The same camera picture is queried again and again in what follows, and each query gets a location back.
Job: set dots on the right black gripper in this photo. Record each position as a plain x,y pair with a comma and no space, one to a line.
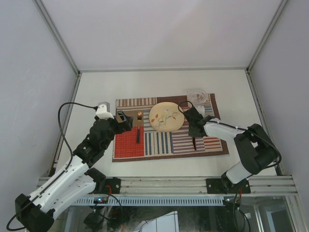
191,134

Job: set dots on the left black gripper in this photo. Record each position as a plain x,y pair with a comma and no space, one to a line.
123,126

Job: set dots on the dark handled fork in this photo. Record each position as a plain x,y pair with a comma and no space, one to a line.
139,122

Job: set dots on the brown wooden knife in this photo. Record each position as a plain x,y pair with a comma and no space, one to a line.
194,143

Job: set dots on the clear glass cup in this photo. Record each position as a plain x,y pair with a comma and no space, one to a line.
197,96

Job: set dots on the round wooden plate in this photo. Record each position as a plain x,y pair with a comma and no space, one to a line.
166,117

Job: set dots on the patchwork striped placemat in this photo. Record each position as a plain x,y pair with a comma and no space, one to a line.
160,145

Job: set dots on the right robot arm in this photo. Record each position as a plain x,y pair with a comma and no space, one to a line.
255,149

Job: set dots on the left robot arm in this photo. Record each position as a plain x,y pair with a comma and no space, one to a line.
77,178

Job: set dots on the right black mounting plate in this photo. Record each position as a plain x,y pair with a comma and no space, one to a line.
213,185

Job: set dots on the black mounting plate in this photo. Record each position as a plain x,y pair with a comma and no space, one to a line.
213,185
112,185

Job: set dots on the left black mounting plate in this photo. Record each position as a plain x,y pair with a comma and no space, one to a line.
112,185

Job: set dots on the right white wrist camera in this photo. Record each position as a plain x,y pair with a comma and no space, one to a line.
200,109

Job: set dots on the perforated blue cable tray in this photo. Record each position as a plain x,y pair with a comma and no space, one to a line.
151,201

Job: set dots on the aluminium front rail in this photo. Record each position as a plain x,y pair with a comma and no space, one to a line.
260,186

